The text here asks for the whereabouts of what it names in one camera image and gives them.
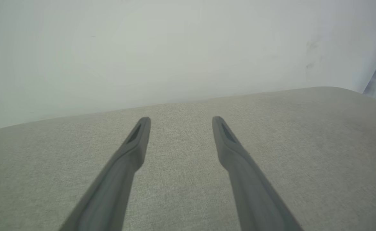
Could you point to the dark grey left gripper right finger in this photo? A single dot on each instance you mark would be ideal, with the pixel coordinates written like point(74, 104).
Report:
point(255, 199)

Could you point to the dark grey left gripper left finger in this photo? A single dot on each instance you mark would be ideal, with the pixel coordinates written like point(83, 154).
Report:
point(111, 192)

